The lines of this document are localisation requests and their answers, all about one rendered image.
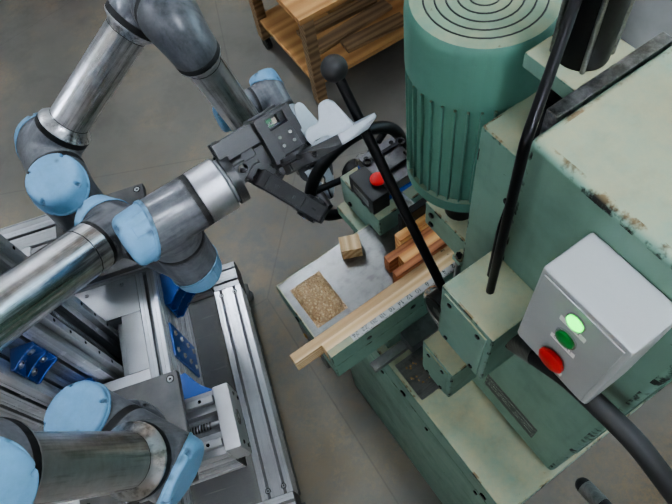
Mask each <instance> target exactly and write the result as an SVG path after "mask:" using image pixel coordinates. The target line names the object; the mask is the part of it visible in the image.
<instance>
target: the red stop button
mask: <svg viewBox="0 0 672 504"><path fill-rule="evenodd" d="M539 357H540V359H541V361H542V362H543V364H544V365H545V366H546V367H547V368H548V369H549V370H550V371H552V372H554V373H557V374H560V373H561V372H563V371H564V367H563V362H562V359H561V358H560V356H559V355H558V354H557V353H556V352H555V351H554V350H552V349H550V348H547V347H541V348H540V349H539Z"/></svg>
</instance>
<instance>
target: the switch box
mask: <svg viewBox="0 0 672 504"><path fill-rule="evenodd" d="M569 312H573V313H575V314H577V315H578V316H579V317H580V318H581V319H582V320H583V322H584V323H585V325H586V331H585V332H583V333H581V332H580V334H581V335H582V336H583V337H584V338H585V339H586V342H585V343H583V342H582V341H581V340H580V339H579V338H578V337H577V336H576V335H575V334H574V333H573V332H572V331H571V330H570V329H569V328H568V327H567V326H566V325H565V324H564V323H563V322H562V321H561V320H560V319H559V318H560V316H561V315H562V316H563V317H564V318H565V319H566V317H567V314H568V313H569ZM558 327H562V328H564V329H565V330H567V331H568V332H569V333H570V334H571V335H572V336H573V338H574V339H575V341H576V343H577V348H576V349H575V350H570V351H571V352H572V353H573V354H574V355H575V357H574V358H572V357H571V356H570V355H569V354H568V353H567V352H566V351H565V350H564V349H563V348H562V347H561V346H560V345H559V344H558V343H557V342H556V341H555V339H554V338H553V337H552V336H551V335H550V334H551V332H553V333H554V334H555V332H556V329H557V328H558ZM671 328H672V301H671V300H669V299H668V298H667V297H666V296H665V295H664V294H663V293H662V292H660V291H659V290H658V289H657V288H656V287H655V286H654V285H653V284H651V283H650V282H649V281H648V280H647V279H646V278H645V277H644V276H643V275H641V274H640V273H639V272H638V271H637V270H636V269H635V268H634V267H632V266H631V265H630V264H629V263H628V262H627V261H626V260H625V259H623V258H622V257H621V256H620V255H619V254H618V253H617V252H616V251H614V250H613V249H612V248H611V247H610V246H609V245H608V244H607V243H606V242H604V241H603V240H602V239H601V238H600V237H599V236H598V235H597V234H595V233H590V234H588V235H587V236H585V237H584V238H583V239H581V240H580V241H579V242H577V243H576V244H574V245H573V246H572V247H570V248H569V249H568V250H566V251H565V252H564V253H562V254H561V255H559V256H558V257H557V258H555V259H554V260H553V261H551V262H550V263H549V264H547V265H546V266H545V267H544V269H543V271H542V273H541V276H540V278H539V281H538V283H537V285H536V288H535V290H534V293H533V295H532V298H531V300H530V302H529V305H528V307H527V310H526V312H525V315H524V317H523V319H522V322H521V324H520V327H519V329H518V331H517V332H518V334H519V336H520V337H521V338H522V339H523V340H524V341H525V342H526V344H527V345H528V346H529V347H530V348H531V349H532V350H533V351H534V352H535V353H536V354H537V355H538V356H539V349H540V348H541V347H547V348H550V349H552V350H554V351H555V352H556V353H557V354H558V355H559V356H560V358H561V359H562V362H563V367H564V371H563V372H561V374H562V375H561V376H559V375H558V374H557V373H554V372H553V373H554V374H555V375H556V376H557V377H558V378H559V379H560V380H561V381H562V382H563V383H564V384H565V385H566V386H567V388H568V389H569V390H570V391H571V392H572V393H573V394H574V395H575V396H576V397H577V398H578V399H579V400H580V401H581V402H582V403H584V404H587V403H589V402H590V401H591V400H592V399H594V398H595V397H596V396H597V395H599V394H600V393H601V392H602V391H604V390H605V389H606V388H607V387H609V386H610V385H611V384H612V383H614V382H615V381H616V380H617V379H619V378H620V377H621V376H622V375H624V374H625V373H626V372H627V371H628V370H629V369H630V368H631V367H632V366H633V365H634V364H635V363H636V362H637V361H638V360H639V359H640V358H641V357H642V356H643V355H644V354H645V353H646V352H647V351H648V350H649V349H650V348H651V347H652V346H653V345H654V344H656V343H657V342H658V341H659V340H660V339H661V338H662V337H663V336H664V335H665V334H666V333H667V332H668V331H669V330H670V329H671Z"/></svg>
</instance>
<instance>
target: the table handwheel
mask: <svg viewBox="0 0 672 504"><path fill-rule="evenodd" d="M369 128H370V130H371V132H372V134H373V135H374V134H378V136H377V137H376V139H375V140H376V142H377V143H379V144H381V143H382V141H383V140H384V138H385V137H386V135H387V134H389V135H391V136H392V137H393V138H394V139H395V140H396V138H398V137H402V138H404V139H405V143H404V144H403V145H401V146H402V147H403V148H404V149H405V150H406V151H407V141H406V135H405V133H404V131H403V129H402V128H401V127H400V126H398V125H397V124H395V123H393V122H390V121H373V123H372V124H371V126H370V127H369ZM361 139H363V138H362V136H361V134H360V135H358V136H357V137H355V138H354V139H352V140H350V141H349V142H347V143H345V144H344V145H342V146H341V147H339V148H337V149H336V150H334V151H332V152H330V153H328V154H327V155H325V156H323V157H321V158H319V160H318V161H317V162H316V164H315V165H314V167H313V169H312V171H311V172H310V174H309V177H308V179H307V182H306V185H305V191H304V193H305V194H307V195H308V194H311V195H313V196H316V195H317V194H319V193H321V192H323V191H326V190H328V189H330V188H332V187H335V186H337V185H340V184H341V180H340V177H341V176H340V177H338V178H336V179H334V180H331V181H329V182H327V183H324V184H322V185H319V183H320V181H321V179H322V177H323V175H324V174H325V172H326V171H327V169H328V168H329V166H330V165H331V164H332V163H333V162H334V161H335V159H336V158H337V157H338V156H339V155H340V154H342V153H343V152H344V151H345V150H346V149H347V148H349V147H350V146H352V145H353V144H354V143H356V142H358V141H360V140H361ZM355 162H356V158H355V159H351V160H350V161H348V162H347V163H346V164H345V166H344V167H343V170H342V176H343V175H344V174H346V173H348V172H349V171H351V170H352V169H354V168H355V167H356V165H355ZM339 219H343V218H342V217H341V216H340V215H339V214H338V209H330V211H329V212H328V214H327V216H326V218H325V219H324V221H334V220H339Z"/></svg>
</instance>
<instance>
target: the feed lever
mask: <svg viewBox="0 0 672 504"><path fill-rule="evenodd" d="M320 70H321V74H322V76H323V77H324V79H325V80H327V81H328V82H331V83H335V84H336V86H337V88H338V90H339V92H340V94H341V96H342V98H343V100H344V102H345V104H346V106H347V108H348V110H349V112H350V114H351V116H352V118H353V120H354V122H356V121H358V120H360V119H361V118H363V117H364V115H363V113H362V111H361V109H360V107H359V105H358V103H357V101H356V99H355V97H354V95H353V93H352V91H351V89H350V87H349V85H348V83H347V81H346V79H345V77H346V75H347V72H348V64H347V62H346V60H345V59H344V57H342V56H341V55H339V54H330V55H328V56H326V57H325V58H324V59H323V61H322V62H321V66H320ZM361 136H362V138H363V140H364V142H365V144H366V146H367V148H368V150H369V152H370V154H371V156H372V158H373V160H374V162H375V164H376V166H377V168H378V170H379V172H380V174H381V176H382V178H383V180H384V182H385V184H386V186H387V188H388V190H389V192H390V194H391V196H392V198H393V200H394V202H395V204H396V206H397V208H398V210H399V212H400V214H401V216H402V218H403V220H404V222H405V224H406V226H407V228H408V230H409V232H410V234H411V236H412V238H413V240H414V242H415V244H416V246H417V248H418V250H419V252H420V254H421V256H422V258H423V260H424V262H425V264H426V266H427V268H428V270H429V272H430V274H431V276H432V278H433V280H434V282H435V284H436V286H437V288H436V289H435V290H433V291H432V292H431V293H429V294H428V295H426V304H427V306H428V308H429V310H430V312H431V313H432V315H433V316H434V317H435V319H436V320H437V321H438V322H439V318H440V307H441V296H442V286H443V285H444V284H445V283H447V282H448V281H450V280H451V279H449V280H448V281H446V282H445V281H444V279H443V277H442V275H441V273H440V271H439V269H438V267H437V265H436V263H435V261H434V258H433V256H432V254H431V252H430V250H429V248H428V246H427V244H426V242H425V240H424V238H423V236H422V234H421V232H420V230H419V228H418V226H417V224H416V222H415V220H414V218H413V216H412V214H411V211H410V209H409V207H408V205H407V203H406V201H405V199H404V197H403V195H402V193H401V191H400V189H399V187H398V185H397V183H396V181H395V179H394V177H393V175H392V173H391V171H390V169H389V167H388V165H387V162H386V160H385V158H384V156H383V154H382V152H381V150H380V148H379V146H378V144H377V142H376V140H375V138H374V136H373V134H372V132H371V130H370V128H368V130H366V131H364V132H363V133H361Z"/></svg>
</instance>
